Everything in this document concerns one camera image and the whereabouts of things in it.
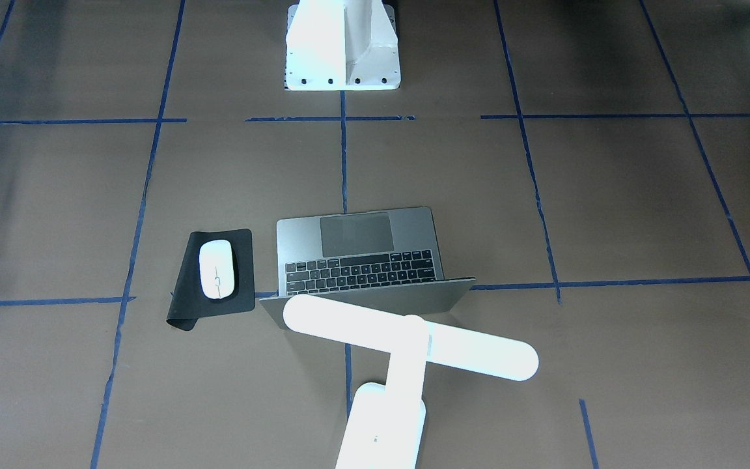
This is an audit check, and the grey laptop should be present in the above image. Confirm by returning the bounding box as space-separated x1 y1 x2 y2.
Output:
260 206 476 328

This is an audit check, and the white computer mouse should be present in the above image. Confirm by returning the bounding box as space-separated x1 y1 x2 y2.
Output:
197 238 237 300

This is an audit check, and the black mouse pad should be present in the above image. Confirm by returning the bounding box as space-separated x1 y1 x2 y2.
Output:
166 229 255 332

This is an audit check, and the white desk lamp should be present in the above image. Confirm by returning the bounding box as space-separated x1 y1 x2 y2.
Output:
283 296 539 468

